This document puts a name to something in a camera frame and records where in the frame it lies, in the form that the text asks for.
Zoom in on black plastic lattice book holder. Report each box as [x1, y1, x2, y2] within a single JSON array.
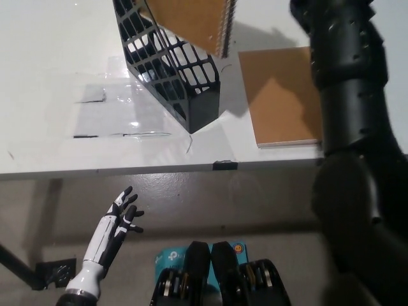
[[112, 0, 222, 135]]

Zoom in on grey tape patch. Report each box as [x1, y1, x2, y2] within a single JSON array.
[[75, 84, 108, 103]]

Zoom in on teal cardboard box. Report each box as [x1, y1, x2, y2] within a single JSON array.
[[154, 244, 248, 297]]

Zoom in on black slanted table leg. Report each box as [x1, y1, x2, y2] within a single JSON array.
[[0, 242, 43, 290]]

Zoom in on black floor foot bracket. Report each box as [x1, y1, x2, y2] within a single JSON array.
[[33, 258, 77, 291]]

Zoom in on black table edge clip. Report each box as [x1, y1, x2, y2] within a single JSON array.
[[212, 160, 238, 171]]

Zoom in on brown spiral notebook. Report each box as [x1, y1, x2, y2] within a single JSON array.
[[238, 46, 323, 150], [140, 0, 238, 60]]

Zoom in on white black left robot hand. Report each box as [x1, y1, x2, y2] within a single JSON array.
[[65, 186, 145, 296]]

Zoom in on clear plastic sheet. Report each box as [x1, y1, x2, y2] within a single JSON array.
[[68, 56, 173, 140]]

